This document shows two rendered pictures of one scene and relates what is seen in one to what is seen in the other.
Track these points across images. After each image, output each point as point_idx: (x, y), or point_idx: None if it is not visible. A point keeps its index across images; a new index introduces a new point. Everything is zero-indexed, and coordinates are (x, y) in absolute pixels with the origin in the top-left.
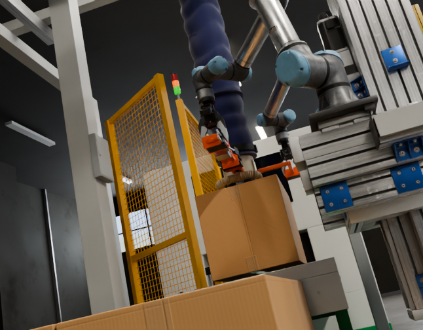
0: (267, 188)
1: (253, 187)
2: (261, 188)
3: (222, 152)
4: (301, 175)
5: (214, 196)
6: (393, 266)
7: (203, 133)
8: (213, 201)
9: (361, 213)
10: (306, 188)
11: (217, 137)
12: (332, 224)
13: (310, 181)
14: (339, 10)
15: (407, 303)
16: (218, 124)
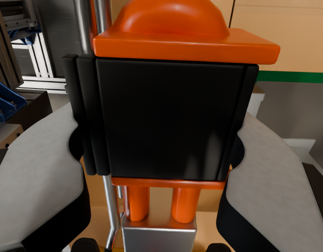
0: (91, 182)
1: (117, 192)
2: (102, 186)
3: (151, 192)
4: None
5: (211, 201)
6: (6, 24)
7: (262, 159)
8: (213, 192)
9: None
10: (14, 125)
11: (123, 5)
12: (32, 90)
13: None
14: None
15: (27, 18)
16: (49, 197)
